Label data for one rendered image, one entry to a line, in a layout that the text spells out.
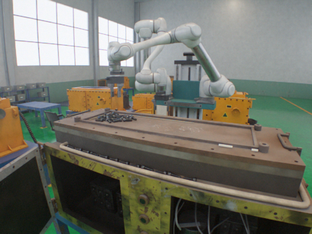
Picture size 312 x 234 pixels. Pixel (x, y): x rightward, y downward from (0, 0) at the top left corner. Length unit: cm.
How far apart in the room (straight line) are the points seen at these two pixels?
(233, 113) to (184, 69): 152
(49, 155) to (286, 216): 121
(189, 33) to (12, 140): 269
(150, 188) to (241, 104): 273
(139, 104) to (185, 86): 559
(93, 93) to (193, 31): 350
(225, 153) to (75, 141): 81
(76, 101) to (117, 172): 425
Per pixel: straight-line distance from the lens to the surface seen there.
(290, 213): 75
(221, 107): 333
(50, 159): 125
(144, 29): 189
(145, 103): 736
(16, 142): 310
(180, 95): 204
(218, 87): 163
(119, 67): 132
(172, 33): 153
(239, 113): 334
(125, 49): 113
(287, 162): 73
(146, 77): 165
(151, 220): 91
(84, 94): 474
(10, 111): 300
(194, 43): 144
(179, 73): 207
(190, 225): 98
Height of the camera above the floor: 165
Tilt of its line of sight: 14 degrees down
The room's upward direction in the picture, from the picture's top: straight up
